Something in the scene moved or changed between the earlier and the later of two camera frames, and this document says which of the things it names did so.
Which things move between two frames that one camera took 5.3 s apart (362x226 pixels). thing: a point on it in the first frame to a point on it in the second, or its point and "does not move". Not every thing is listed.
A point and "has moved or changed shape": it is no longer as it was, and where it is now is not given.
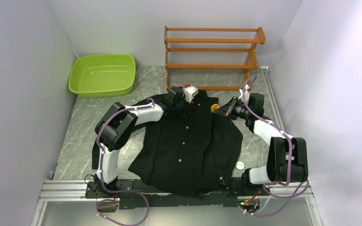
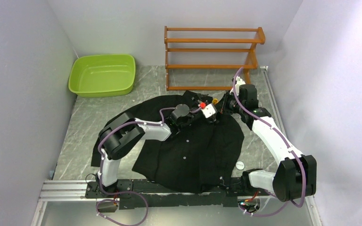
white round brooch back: (240, 165) does not move
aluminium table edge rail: (297, 190) does not move
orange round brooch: (214, 107) has moved or changed shape
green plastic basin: (102, 75) does not move
